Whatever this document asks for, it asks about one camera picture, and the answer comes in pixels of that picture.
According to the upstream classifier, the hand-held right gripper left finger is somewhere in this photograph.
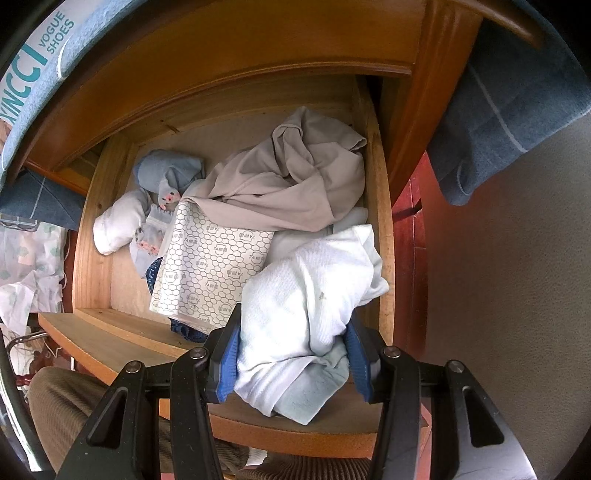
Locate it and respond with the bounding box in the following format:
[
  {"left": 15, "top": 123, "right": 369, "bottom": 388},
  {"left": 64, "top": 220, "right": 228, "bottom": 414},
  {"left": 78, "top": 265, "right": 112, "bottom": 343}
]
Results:
[{"left": 55, "top": 305, "right": 243, "bottom": 480}]

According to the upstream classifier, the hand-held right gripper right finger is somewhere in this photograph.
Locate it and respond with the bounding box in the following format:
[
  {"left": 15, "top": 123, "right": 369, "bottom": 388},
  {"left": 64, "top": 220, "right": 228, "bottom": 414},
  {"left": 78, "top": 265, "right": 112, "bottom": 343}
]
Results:
[{"left": 344, "top": 316, "right": 525, "bottom": 480}]

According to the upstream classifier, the pale blue underwear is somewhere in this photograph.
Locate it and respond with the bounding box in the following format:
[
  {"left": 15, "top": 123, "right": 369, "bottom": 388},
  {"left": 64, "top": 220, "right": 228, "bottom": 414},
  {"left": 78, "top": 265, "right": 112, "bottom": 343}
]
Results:
[{"left": 272, "top": 353, "right": 350, "bottom": 425}]

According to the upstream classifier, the white cotton underwear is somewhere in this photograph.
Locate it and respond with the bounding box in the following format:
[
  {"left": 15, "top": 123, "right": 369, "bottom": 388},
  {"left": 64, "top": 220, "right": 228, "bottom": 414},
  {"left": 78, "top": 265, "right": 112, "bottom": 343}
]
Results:
[{"left": 233, "top": 224, "right": 389, "bottom": 416}]

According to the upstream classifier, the wooden drawer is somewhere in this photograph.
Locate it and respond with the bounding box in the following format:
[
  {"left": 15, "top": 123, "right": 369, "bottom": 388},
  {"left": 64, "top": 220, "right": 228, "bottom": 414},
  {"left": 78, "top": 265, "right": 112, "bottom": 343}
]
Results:
[{"left": 37, "top": 76, "right": 398, "bottom": 460}]

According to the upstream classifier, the honeycomb patterned cloth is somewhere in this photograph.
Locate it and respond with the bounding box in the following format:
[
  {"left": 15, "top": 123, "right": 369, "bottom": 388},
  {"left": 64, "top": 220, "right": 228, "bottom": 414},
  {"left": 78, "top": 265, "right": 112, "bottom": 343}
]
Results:
[{"left": 148, "top": 199, "right": 275, "bottom": 333}]

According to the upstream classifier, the white flat garment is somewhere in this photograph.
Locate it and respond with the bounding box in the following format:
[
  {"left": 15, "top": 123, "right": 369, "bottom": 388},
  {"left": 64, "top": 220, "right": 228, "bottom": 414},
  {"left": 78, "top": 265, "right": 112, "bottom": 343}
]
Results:
[{"left": 265, "top": 206, "right": 370, "bottom": 278}]

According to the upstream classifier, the small pink-printed white cloth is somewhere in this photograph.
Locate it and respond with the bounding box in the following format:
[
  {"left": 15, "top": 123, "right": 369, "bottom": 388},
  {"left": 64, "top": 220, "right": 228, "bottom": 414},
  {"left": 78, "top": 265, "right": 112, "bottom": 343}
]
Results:
[{"left": 129, "top": 203, "right": 178, "bottom": 278}]

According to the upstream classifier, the white rolled sock bundle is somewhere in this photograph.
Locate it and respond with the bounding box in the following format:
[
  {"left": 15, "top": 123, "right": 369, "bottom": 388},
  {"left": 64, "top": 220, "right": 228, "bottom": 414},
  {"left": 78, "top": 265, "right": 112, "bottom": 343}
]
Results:
[{"left": 92, "top": 189, "right": 151, "bottom": 256}]

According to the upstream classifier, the beige garment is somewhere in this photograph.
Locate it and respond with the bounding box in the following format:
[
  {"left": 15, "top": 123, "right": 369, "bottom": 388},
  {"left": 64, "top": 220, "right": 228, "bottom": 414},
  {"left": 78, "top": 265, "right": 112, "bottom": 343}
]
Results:
[{"left": 182, "top": 106, "right": 368, "bottom": 234}]

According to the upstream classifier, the light blue sock bundle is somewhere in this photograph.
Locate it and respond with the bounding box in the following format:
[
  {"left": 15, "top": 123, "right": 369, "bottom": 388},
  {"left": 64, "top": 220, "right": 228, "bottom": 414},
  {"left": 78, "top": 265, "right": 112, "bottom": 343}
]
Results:
[{"left": 134, "top": 150, "right": 206, "bottom": 208}]

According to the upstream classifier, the white green-printed bedsheet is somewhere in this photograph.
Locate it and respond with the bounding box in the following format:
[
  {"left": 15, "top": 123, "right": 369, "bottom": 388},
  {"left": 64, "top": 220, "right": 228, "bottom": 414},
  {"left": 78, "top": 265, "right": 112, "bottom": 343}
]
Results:
[{"left": 0, "top": 222, "right": 68, "bottom": 333}]

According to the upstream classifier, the blue checked cloth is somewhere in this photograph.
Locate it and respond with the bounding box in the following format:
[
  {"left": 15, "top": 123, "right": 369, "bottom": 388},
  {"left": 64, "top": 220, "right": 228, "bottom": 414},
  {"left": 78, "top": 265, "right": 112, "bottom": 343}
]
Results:
[{"left": 0, "top": 0, "right": 591, "bottom": 232}]

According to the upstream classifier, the white shoe box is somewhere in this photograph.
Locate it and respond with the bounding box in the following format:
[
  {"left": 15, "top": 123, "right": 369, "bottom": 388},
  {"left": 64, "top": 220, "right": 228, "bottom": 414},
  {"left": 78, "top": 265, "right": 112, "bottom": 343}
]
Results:
[{"left": 0, "top": 0, "right": 93, "bottom": 134}]

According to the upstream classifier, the black metal frame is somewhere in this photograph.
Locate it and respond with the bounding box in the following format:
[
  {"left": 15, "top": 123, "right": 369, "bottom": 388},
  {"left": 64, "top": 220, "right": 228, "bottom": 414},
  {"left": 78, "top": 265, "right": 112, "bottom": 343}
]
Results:
[{"left": 0, "top": 323, "right": 56, "bottom": 467}]

